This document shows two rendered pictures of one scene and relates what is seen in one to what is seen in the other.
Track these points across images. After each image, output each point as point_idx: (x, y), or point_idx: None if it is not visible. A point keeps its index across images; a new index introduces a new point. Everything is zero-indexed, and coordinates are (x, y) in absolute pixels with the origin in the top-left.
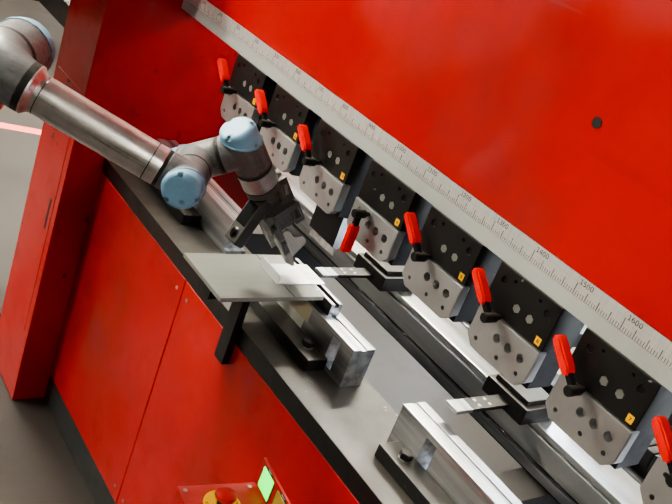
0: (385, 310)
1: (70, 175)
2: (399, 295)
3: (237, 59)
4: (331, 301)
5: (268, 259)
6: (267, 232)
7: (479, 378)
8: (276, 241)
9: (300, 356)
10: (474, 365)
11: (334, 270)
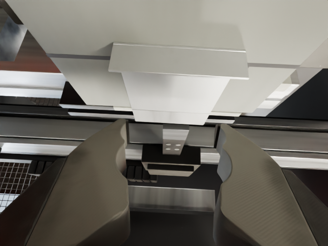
0: (149, 126)
1: None
2: (139, 149)
3: None
4: (72, 107)
5: (254, 82)
6: (221, 215)
7: (9, 136)
8: (63, 226)
9: None
10: (18, 143)
11: (175, 140)
